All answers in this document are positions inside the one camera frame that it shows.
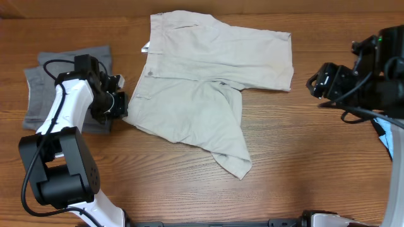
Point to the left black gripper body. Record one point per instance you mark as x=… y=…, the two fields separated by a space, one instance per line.
x=109 y=106

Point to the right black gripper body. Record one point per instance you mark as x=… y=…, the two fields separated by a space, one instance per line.
x=334 y=84

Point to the beige shorts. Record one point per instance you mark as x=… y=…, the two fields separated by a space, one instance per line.
x=190 y=88

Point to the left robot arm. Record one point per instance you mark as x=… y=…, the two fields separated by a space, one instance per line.
x=61 y=174

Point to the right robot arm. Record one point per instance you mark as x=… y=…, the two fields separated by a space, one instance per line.
x=372 y=91

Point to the folded grey shorts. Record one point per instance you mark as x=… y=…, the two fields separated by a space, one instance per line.
x=42 y=91

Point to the light blue garment pile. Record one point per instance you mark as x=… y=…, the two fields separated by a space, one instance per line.
x=383 y=129

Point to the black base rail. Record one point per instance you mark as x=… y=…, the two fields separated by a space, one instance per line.
x=269 y=223

